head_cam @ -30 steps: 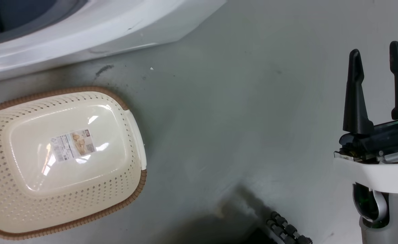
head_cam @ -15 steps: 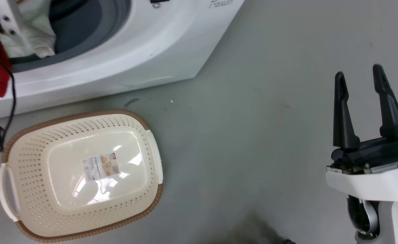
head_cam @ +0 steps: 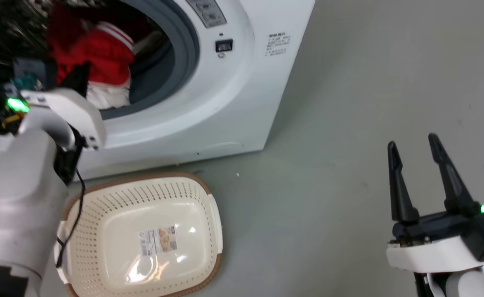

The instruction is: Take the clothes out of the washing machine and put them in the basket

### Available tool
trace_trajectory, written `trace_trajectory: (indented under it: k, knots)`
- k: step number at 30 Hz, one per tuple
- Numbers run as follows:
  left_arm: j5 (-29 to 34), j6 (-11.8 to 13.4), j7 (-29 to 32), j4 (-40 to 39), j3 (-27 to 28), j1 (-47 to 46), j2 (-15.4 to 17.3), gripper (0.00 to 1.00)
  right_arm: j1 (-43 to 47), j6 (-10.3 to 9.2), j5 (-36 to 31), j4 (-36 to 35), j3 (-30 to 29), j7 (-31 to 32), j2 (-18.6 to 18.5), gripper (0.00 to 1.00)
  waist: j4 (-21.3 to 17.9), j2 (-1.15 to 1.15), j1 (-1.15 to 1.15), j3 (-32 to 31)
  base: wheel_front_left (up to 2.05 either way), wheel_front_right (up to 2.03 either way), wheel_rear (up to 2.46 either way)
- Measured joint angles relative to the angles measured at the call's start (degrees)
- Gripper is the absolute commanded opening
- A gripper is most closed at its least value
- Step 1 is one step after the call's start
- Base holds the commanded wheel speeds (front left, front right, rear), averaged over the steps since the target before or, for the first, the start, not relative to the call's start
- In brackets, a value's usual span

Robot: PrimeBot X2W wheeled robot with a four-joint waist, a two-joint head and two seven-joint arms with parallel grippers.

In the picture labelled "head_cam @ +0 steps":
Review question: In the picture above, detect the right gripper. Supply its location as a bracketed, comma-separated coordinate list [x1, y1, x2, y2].
[386, 132, 484, 274]

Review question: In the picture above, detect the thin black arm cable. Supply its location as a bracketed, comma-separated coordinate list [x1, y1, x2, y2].
[55, 167, 87, 269]

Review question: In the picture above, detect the black door latch socket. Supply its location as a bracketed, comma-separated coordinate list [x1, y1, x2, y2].
[215, 39, 234, 59]

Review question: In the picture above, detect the grey rubber door seal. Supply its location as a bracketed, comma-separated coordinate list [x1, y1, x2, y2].
[100, 0, 201, 121]

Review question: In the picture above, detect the red garment with white stripes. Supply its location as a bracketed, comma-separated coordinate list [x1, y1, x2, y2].
[46, 4, 136, 88]

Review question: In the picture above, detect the white front-load washing machine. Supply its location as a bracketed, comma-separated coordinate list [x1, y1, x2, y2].
[0, 0, 316, 182]

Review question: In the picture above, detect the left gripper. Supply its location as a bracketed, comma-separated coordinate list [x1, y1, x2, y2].
[0, 58, 107, 151]

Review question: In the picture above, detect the grey warning label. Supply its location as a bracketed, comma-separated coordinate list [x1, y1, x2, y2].
[185, 0, 227, 28]

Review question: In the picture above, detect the cream perforated laundry basket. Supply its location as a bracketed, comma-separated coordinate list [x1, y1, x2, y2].
[54, 172, 224, 297]

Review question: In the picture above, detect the printed product sticker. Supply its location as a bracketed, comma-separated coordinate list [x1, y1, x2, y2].
[138, 225, 179, 257]

